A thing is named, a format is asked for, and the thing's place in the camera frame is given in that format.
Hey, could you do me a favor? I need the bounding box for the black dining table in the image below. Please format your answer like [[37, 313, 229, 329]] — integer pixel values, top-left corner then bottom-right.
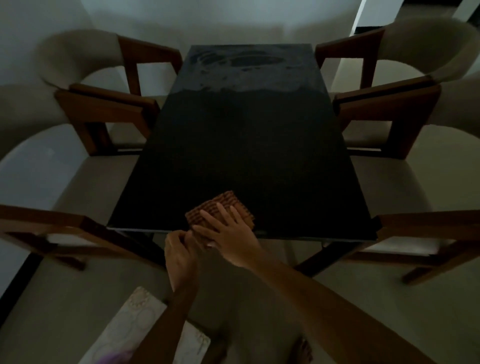
[[106, 44, 380, 278]]

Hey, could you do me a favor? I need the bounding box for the purple plastic basket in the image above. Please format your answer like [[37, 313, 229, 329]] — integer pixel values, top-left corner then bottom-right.
[[97, 348, 136, 364]]

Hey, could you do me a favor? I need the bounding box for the person's left hand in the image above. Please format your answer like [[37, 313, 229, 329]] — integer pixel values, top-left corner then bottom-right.
[[164, 229, 202, 293]]

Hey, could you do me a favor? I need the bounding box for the beige cushioned wooden chair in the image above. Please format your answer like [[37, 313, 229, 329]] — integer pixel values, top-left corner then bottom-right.
[[35, 29, 185, 151], [314, 16, 480, 151], [0, 84, 166, 271], [333, 74, 480, 286]]

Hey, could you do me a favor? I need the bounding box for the brown checkered cleaning cloth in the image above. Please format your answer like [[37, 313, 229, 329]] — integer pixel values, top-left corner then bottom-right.
[[184, 190, 256, 248]]

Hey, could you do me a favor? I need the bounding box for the person's right hand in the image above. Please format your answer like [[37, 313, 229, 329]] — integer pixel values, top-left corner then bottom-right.
[[191, 202, 265, 269]]

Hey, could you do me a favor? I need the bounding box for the person's right forearm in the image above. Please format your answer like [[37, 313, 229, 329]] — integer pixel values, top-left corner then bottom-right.
[[251, 258, 436, 364]]

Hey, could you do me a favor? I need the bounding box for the circle-pattern placemat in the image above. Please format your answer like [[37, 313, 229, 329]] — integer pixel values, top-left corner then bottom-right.
[[78, 286, 212, 364]]

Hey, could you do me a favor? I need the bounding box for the person's left forearm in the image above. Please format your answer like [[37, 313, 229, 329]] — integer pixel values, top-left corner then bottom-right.
[[129, 284, 200, 364]]

